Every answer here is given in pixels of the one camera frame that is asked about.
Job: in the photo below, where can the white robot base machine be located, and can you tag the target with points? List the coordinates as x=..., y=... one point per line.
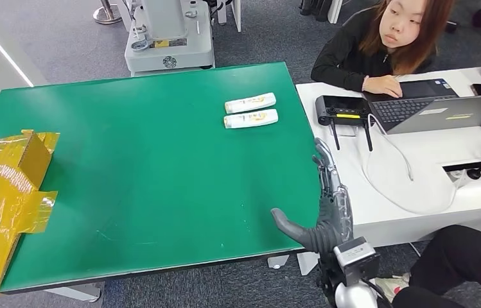
x=172, y=46

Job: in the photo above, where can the black controller with antennas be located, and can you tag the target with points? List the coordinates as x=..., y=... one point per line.
x=342, y=108

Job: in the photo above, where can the white desk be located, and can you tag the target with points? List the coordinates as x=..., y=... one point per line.
x=414, y=229

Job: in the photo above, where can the white printed bag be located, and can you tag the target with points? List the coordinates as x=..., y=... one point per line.
x=393, y=287

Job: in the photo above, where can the white furniture leg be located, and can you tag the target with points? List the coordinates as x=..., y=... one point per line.
x=236, y=15
x=334, y=10

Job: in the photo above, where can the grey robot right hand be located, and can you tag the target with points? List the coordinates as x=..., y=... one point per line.
x=336, y=212

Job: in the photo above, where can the metal stanchion base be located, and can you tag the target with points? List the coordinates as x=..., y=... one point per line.
x=107, y=15

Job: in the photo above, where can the seated person at laptop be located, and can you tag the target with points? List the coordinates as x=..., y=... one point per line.
x=342, y=55

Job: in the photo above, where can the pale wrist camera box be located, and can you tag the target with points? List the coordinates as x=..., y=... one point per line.
x=357, y=257

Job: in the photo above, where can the black bundle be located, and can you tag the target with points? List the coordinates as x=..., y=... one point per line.
x=314, y=9

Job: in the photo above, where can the white shampoo bottle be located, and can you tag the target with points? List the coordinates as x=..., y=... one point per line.
x=249, y=103
x=251, y=119

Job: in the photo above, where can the white table foot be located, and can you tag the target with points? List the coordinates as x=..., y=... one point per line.
x=76, y=292
x=307, y=263
x=278, y=261

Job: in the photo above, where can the silver laptop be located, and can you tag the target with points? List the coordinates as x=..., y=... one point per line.
x=457, y=114

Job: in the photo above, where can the person in black trousers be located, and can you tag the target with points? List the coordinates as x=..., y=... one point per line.
x=470, y=255

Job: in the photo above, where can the black power plug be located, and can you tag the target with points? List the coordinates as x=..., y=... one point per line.
x=474, y=173

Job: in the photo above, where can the silver and grey right arm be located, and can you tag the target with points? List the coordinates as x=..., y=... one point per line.
x=353, y=295

